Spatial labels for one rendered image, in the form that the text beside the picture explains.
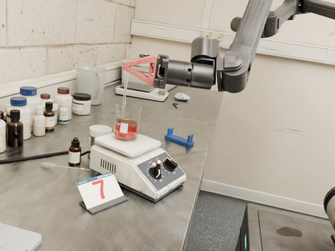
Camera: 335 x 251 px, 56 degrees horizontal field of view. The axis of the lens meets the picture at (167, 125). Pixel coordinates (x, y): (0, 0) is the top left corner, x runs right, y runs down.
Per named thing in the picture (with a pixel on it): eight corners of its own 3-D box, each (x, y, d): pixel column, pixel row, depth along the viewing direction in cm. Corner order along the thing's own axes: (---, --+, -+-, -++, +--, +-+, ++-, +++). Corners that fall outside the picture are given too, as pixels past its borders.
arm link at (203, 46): (242, 66, 65) (242, 90, 73) (241, 27, 71) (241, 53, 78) (186, 69, 68) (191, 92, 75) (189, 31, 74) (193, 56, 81)
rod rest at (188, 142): (194, 144, 104) (196, 134, 103) (189, 147, 101) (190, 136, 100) (169, 136, 109) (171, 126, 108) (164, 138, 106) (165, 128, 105)
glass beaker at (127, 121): (143, 143, 75) (147, 109, 73) (119, 146, 72) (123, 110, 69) (129, 133, 81) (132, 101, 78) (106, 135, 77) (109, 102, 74)
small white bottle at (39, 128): (47, 134, 94) (48, 107, 92) (38, 137, 91) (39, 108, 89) (39, 132, 96) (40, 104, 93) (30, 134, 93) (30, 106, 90)
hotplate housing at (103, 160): (185, 184, 76) (191, 154, 74) (155, 205, 65) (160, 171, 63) (116, 155, 87) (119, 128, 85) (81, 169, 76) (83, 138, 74)
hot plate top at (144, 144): (162, 145, 77) (163, 142, 77) (132, 158, 67) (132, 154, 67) (125, 131, 83) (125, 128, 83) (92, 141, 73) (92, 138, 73)
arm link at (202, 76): (218, 80, 68) (212, 95, 73) (219, 56, 72) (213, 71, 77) (187, 76, 68) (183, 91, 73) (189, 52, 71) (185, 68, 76)
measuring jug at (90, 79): (112, 108, 132) (115, 73, 128) (83, 109, 125) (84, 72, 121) (96, 97, 146) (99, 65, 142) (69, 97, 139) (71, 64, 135)
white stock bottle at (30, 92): (11, 130, 93) (10, 88, 90) (22, 123, 100) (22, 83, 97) (35, 134, 94) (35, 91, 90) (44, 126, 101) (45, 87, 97)
